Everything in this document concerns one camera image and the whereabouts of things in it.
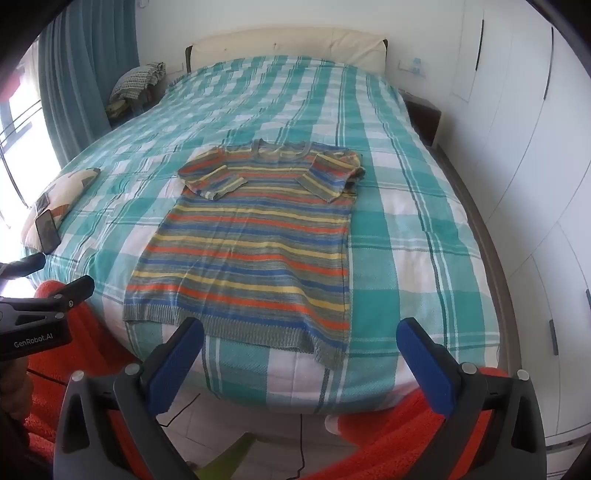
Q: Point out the striped knit short-sleeve sweater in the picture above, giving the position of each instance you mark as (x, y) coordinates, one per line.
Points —
(249, 240)

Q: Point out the pile of checked clothes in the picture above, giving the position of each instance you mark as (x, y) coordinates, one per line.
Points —
(136, 81)

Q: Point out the small dark flat object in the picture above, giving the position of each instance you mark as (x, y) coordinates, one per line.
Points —
(43, 203)

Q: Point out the grey-brown bed frame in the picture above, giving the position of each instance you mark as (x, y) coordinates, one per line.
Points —
(484, 256)

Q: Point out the green plastic object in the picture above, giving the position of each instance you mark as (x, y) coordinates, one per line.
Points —
(226, 454)

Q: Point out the dark wooden nightstand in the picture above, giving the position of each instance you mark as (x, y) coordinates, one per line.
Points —
(425, 122)

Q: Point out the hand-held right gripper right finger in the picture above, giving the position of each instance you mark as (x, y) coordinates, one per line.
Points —
(425, 364)

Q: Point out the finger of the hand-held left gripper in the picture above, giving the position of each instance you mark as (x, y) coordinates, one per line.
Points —
(69, 295)
(25, 266)

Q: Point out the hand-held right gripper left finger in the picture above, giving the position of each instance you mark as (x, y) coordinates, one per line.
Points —
(178, 364)

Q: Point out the white wardrobe doors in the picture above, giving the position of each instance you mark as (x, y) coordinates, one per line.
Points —
(521, 138)

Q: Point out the bed with teal plaid cover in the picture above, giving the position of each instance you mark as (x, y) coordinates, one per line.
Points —
(415, 258)

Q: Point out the person's orange knit clothing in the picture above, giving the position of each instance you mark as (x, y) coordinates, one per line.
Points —
(378, 443)

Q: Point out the patterned cream pillow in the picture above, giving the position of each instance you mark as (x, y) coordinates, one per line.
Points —
(69, 189)

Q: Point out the teal curtain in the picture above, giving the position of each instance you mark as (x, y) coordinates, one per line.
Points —
(78, 69)

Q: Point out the wall switch panel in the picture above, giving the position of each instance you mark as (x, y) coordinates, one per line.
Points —
(417, 64)

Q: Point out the black smartphone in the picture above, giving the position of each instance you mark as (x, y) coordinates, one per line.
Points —
(47, 230)

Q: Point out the window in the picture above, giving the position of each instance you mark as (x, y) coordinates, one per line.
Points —
(23, 152)

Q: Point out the olive cloth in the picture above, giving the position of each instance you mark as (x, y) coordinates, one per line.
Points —
(115, 109)

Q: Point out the person's left hand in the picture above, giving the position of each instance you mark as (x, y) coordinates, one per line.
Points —
(11, 385)

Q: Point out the cream padded headboard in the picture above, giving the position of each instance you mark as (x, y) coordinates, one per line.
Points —
(286, 44)

